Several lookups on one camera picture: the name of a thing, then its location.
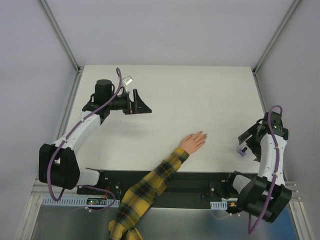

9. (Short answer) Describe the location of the purple nail polish bottle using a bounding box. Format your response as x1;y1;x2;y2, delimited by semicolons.
237;147;247;157

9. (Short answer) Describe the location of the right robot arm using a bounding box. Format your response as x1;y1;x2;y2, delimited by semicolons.
224;111;292;223

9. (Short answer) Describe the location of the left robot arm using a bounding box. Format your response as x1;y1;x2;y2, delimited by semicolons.
38;79;152;195

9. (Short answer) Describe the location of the yellow plaid sleeve forearm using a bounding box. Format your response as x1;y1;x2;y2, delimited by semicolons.
108;147;189;240

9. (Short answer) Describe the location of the mannequin hand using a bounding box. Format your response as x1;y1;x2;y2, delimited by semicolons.
178;131;208;155

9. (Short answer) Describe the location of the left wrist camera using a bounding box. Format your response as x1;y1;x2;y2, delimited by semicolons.
122;75;133;86

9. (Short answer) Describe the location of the left aluminium frame post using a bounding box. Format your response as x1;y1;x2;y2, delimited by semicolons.
37;0;81;73

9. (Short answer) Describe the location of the aluminium frame post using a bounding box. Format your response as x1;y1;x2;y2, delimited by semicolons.
252;0;303;76
37;0;81;73

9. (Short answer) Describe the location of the right white cable duct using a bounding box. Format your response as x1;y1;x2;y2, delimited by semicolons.
210;201;228;211

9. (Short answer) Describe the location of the white cable duct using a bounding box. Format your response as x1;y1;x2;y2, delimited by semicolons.
210;201;228;211
42;196;120;208

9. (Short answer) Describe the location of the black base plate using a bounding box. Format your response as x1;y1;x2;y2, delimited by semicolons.
77;170;241;209

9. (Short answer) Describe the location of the right aluminium frame post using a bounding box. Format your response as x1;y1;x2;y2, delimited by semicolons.
252;0;303;76

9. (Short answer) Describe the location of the left white cable duct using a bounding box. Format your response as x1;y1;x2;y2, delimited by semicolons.
42;196;120;208

